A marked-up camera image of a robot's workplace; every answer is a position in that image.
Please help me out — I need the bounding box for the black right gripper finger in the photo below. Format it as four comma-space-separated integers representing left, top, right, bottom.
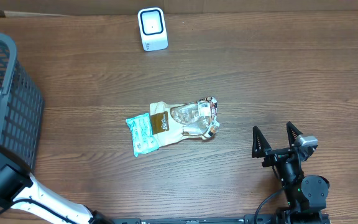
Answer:
252, 126, 272, 158
286, 121, 303, 146

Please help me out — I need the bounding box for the beige snack pouch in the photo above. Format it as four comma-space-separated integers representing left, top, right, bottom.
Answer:
150, 96, 220, 147

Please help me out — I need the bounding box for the teal wipes packet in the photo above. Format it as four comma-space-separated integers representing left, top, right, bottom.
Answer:
126, 113, 160, 157

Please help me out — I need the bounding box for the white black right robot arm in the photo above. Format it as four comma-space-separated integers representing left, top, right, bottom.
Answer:
252, 121, 330, 224

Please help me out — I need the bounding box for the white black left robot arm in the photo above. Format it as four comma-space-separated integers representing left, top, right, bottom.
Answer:
0, 145, 112, 224

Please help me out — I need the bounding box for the grey plastic basket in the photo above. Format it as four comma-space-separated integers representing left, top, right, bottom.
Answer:
0, 33, 45, 169

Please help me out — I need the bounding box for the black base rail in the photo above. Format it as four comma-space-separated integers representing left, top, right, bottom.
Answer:
110, 213, 332, 224

